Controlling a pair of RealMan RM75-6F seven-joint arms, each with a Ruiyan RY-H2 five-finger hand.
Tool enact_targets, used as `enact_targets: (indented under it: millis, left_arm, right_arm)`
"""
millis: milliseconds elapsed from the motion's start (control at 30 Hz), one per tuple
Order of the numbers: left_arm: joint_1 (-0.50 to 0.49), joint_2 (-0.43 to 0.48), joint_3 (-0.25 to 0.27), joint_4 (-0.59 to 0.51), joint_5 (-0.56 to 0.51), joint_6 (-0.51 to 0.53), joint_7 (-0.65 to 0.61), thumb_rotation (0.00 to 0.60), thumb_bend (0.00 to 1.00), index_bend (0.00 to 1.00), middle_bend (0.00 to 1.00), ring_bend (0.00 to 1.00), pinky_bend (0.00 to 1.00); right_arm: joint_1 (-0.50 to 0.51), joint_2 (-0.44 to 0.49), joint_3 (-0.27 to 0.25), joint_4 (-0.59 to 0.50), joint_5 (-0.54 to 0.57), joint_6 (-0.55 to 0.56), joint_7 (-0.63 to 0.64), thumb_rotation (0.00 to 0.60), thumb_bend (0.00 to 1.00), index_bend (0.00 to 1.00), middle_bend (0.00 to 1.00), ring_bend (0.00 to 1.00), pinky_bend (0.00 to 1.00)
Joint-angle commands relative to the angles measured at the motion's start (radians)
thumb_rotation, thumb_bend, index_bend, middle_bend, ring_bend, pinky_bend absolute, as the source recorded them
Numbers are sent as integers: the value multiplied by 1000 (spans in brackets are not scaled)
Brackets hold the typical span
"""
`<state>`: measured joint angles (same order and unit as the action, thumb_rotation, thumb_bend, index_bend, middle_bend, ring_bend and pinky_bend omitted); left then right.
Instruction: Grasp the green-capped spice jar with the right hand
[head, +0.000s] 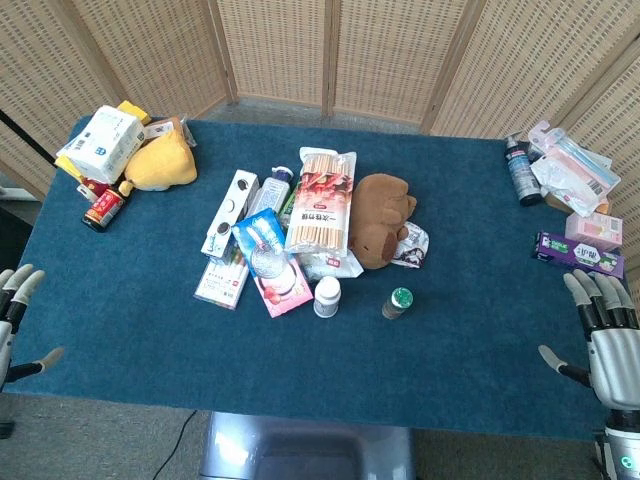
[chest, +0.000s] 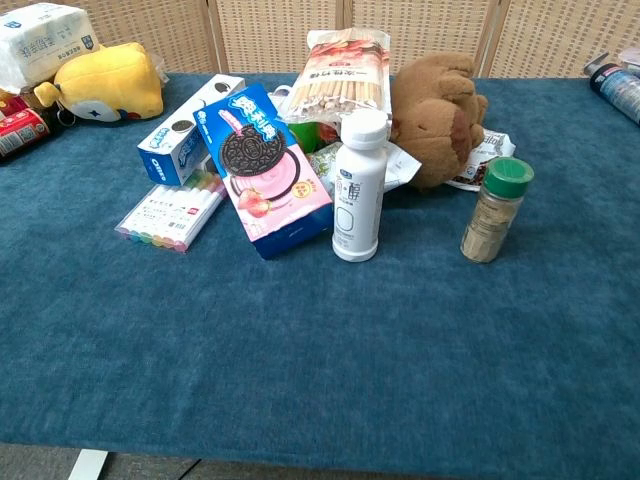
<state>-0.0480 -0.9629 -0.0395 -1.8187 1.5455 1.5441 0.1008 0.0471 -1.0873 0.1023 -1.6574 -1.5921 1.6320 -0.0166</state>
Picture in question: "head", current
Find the disposable bamboo chopsticks pack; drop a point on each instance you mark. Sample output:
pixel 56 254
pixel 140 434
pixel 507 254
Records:
pixel 320 200

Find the rattan folding screen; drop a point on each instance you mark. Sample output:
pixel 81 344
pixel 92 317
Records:
pixel 390 55

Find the yellow plush toy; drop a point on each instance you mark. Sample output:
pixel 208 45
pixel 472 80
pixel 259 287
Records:
pixel 160 162

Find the green-capped small bottle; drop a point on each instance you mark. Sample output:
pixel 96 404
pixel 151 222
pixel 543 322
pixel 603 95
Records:
pixel 397 302

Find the black white snack packet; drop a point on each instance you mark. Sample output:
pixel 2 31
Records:
pixel 414 245

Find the toothbrush blister pack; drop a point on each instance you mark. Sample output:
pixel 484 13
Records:
pixel 575 155

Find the red-labelled soy sauce bottle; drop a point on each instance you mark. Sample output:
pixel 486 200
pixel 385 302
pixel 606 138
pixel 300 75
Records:
pixel 105 207

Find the brown capybara plush toy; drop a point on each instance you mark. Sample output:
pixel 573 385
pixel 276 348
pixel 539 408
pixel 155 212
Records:
pixel 380 220

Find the yellow box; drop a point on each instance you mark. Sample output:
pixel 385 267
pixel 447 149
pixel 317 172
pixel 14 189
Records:
pixel 134 111

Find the crumpled white plastic bag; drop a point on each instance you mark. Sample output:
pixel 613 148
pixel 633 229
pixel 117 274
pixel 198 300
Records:
pixel 562 187

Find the clear blue-capped pump bottle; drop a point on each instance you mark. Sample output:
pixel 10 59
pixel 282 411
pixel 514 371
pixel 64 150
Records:
pixel 272 192

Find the dark blue toiletry bottle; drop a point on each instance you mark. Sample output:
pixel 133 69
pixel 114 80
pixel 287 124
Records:
pixel 521 172

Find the white plastic drink bottle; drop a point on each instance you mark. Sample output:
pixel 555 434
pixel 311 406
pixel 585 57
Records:
pixel 327 297

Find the white blue Oreo box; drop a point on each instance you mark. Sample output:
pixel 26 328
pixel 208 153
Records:
pixel 231 210

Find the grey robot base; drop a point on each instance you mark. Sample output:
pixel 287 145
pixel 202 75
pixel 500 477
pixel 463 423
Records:
pixel 305 450

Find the pastel marker pen pack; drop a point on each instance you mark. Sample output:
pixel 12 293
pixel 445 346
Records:
pixel 220 285

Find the green snack package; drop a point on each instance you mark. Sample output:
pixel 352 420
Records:
pixel 287 210

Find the purple toothpaste box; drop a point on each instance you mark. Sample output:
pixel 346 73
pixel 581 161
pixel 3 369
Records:
pixel 575 252

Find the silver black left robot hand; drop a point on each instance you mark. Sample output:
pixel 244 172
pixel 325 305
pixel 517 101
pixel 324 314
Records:
pixel 6 345

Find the white tissue paper pack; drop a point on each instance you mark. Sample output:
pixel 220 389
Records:
pixel 102 142

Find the blue table cloth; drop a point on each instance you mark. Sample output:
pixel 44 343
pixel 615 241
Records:
pixel 320 360

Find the pink blue Oreo box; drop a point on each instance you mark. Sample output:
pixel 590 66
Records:
pixel 272 265

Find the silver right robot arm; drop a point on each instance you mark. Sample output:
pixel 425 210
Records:
pixel 622 445

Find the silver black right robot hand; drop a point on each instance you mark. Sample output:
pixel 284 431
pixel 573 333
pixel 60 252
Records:
pixel 617 365

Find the flat yellow package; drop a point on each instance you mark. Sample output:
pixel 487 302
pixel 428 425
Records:
pixel 67 167

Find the small red package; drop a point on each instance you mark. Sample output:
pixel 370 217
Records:
pixel 92 187

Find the white plastic food packet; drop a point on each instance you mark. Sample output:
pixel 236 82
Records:
pixel 330 265

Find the black pole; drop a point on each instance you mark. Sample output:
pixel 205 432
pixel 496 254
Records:
pixel 25 136

